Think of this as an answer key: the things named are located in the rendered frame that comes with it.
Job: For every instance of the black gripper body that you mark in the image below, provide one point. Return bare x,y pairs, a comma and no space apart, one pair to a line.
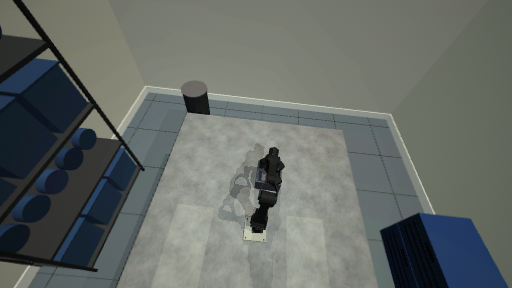
279,180

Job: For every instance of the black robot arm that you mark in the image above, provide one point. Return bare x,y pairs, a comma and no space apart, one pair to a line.
267,199

